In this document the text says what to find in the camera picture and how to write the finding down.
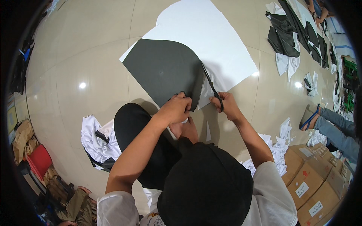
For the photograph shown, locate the person's body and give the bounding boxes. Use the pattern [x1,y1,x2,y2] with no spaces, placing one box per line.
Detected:
[96,137,299,226]

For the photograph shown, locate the white and blue sheets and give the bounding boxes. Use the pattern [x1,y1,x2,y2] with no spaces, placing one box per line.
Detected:
[325,16,356,58]

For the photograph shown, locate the large white fabric sheet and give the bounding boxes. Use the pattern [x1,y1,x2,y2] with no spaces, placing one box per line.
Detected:
[119,0,258,111]

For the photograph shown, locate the person's right hand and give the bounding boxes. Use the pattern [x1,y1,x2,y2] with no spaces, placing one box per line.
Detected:
[209,92,244,122]

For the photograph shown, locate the black fabric piece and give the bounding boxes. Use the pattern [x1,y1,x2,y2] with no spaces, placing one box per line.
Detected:
[122,39,204,112]

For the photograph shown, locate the person's left hand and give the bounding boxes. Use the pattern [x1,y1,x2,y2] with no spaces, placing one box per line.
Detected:
[157,91,193,125]

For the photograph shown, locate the cardboard box with red arrow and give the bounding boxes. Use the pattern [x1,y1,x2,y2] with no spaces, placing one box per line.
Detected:
[287,158,333,210]

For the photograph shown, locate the black and white fabric heap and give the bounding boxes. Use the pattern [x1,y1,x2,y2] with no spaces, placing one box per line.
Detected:
[265,2,302,82]

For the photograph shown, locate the brown paper bag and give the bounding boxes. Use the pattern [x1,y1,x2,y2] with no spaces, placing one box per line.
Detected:
[12,119,39,166]

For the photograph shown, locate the row of black fabric pieces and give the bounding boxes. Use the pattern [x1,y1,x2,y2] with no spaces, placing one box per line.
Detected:
[278,0,330,69]

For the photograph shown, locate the black scissors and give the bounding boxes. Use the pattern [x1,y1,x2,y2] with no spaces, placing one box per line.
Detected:
[201,60,224,112]

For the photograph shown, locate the heap of dark clothes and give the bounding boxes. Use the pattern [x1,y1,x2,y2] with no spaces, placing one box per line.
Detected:
[9,35,36,95]

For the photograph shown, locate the green metal rack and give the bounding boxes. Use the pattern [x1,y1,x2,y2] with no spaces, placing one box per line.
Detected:
[342,56,358,112]

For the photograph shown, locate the small white fabric bundle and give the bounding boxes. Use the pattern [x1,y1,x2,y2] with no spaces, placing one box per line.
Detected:
[303,71,319,97]

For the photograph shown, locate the cardboard box with white label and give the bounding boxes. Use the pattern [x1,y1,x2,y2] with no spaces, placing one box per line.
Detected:
[297,181,343,226]

